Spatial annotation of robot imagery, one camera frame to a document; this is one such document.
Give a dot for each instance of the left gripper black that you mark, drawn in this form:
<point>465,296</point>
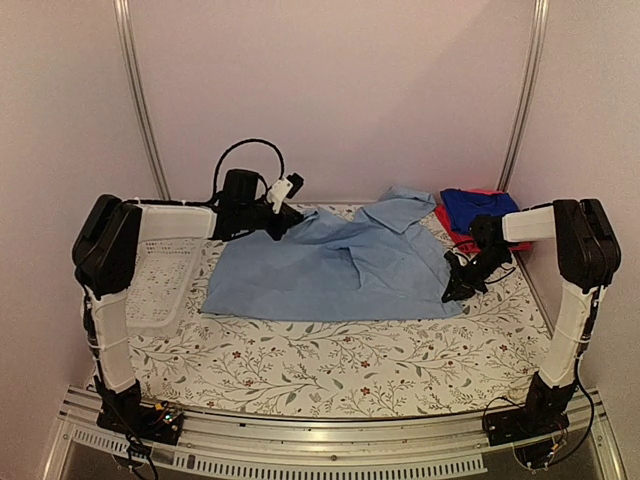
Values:
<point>285,220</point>

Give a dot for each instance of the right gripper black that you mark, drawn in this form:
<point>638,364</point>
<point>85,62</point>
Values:
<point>462,286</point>

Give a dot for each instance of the light blue shirt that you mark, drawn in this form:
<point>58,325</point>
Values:
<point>382,264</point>

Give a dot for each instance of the blue printed t-shirt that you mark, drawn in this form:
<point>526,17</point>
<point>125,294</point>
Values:
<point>464,206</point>

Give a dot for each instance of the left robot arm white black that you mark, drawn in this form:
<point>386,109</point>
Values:
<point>104,256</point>

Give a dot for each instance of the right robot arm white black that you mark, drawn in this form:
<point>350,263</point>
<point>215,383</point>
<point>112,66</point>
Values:
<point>588,256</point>

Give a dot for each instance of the white plastic laundry basket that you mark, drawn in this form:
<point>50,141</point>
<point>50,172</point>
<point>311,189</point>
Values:
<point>164,269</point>

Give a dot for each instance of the folded pink garment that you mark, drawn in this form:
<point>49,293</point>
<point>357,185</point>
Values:
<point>463,242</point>

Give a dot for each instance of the floral table mat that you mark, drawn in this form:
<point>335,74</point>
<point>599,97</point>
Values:
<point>360,369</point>

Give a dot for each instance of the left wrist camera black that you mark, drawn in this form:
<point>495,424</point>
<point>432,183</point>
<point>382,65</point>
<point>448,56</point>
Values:
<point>240,187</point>

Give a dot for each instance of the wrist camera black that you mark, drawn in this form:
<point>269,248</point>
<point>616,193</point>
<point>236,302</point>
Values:
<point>240,187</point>
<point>487,231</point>

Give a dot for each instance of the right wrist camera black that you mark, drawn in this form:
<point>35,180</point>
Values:
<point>487,231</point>

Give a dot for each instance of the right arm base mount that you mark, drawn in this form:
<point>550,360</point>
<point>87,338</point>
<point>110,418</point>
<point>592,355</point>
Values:
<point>505,421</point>

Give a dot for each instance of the aluminium front rail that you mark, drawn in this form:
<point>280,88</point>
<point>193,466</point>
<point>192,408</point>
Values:
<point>225,445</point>

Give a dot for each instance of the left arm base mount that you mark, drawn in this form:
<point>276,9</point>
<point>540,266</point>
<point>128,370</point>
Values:
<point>160,423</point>

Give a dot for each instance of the right aluminium corner post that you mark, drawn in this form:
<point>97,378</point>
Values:
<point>527,91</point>

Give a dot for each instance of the aluminium corner post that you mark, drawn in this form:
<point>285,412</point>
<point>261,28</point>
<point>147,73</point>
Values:
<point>130,58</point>
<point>527,91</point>

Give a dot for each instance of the left aluminium corner post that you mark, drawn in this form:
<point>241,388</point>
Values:
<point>130,58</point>

